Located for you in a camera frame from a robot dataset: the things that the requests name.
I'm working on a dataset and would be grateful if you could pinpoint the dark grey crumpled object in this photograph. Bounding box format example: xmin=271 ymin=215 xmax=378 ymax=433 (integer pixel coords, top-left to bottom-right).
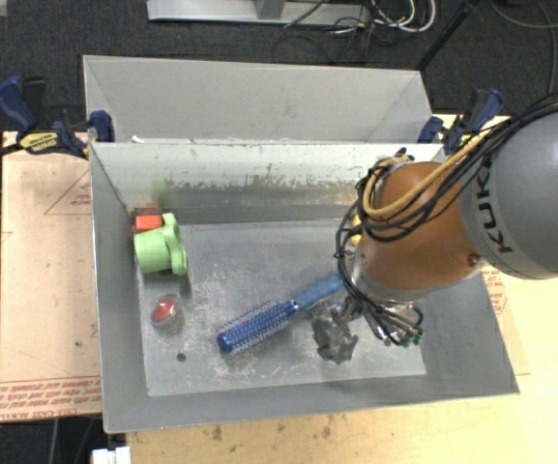
xmin=308 ymin=302 xmax=360 ymax=365

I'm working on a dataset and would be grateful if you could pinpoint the blue round hairbrush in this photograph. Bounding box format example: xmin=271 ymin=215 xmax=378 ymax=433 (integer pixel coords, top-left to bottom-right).
xmin=216 ymin=273 xmax=348 ymax=356

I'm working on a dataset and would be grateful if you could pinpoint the grey metal bin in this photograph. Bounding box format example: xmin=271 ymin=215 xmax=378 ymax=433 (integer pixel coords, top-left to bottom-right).
xmin=82 ymin=54 xmax=521 ymax=435

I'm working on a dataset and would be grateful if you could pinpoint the red thing in clear cup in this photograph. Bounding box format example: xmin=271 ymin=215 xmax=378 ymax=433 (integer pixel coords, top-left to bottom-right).
xmin=149 ymin=294 xmax=186 ymax=335

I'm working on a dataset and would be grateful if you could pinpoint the light green plastic cup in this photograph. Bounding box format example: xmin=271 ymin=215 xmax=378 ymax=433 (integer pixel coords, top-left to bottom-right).
xmin=132 ymin=212 xmax=190 ymax=276

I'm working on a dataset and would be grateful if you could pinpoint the orange-red block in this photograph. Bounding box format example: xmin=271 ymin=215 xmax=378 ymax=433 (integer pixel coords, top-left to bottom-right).
xmin=132 ymin=213 xmax=164 ymax=234

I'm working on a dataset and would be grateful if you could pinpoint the brown cardboard board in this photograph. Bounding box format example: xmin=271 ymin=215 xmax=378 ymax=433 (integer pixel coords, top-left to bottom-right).
xmin=0 ymin=130 xmax=103 ymax=424

